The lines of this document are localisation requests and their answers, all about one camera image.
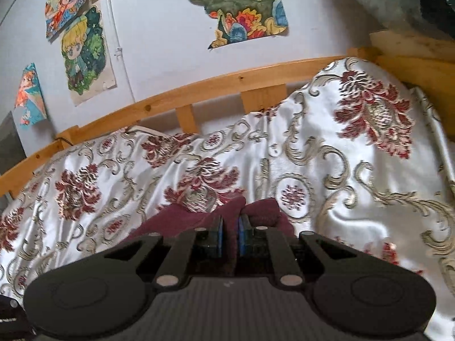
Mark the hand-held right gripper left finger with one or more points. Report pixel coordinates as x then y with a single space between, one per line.
217 235

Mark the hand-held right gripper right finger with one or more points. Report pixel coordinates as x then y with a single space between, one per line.
244 235

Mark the maroon long-sleeved shirt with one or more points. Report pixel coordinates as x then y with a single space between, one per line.
263 210

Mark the floral satin blanket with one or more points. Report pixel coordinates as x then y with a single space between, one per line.
355 184

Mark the plastic-wrapped blue bedding bundle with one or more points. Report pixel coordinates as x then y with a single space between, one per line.
408 0

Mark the wooden bed frame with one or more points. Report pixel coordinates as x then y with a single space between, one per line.
213 85

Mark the blond figure wall poster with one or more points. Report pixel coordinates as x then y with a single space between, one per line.
89 57

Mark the white wall pipe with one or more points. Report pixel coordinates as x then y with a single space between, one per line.
115 35

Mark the orange-haired figure wall poster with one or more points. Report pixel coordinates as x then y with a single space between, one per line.
30 96

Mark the mushroom landscape wall poster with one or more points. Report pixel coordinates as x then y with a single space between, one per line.
245 3

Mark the red-haired figure wall poster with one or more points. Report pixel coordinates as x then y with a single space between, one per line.
67 9

